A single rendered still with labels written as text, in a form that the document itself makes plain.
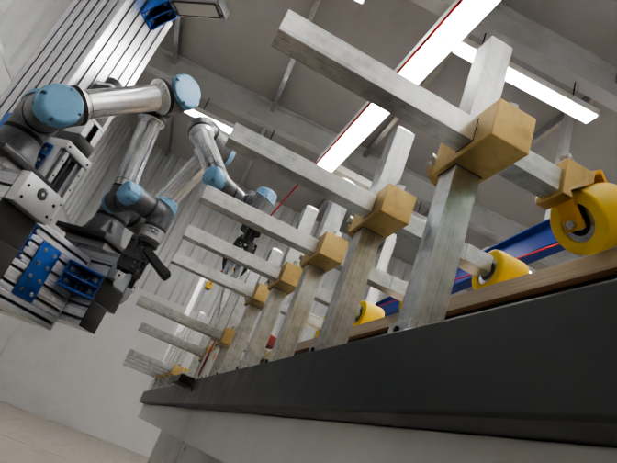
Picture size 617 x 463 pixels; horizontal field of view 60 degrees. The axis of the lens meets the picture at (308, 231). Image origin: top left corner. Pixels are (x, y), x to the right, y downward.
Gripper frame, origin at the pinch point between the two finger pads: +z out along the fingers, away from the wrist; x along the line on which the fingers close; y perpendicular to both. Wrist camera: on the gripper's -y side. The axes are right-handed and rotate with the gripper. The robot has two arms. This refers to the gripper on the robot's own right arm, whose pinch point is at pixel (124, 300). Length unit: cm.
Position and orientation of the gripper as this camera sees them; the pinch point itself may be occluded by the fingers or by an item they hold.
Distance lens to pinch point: 172.4
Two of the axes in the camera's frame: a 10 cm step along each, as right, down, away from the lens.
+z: -3.4, 8.5, -4.0
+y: -8.8, -4.4, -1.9
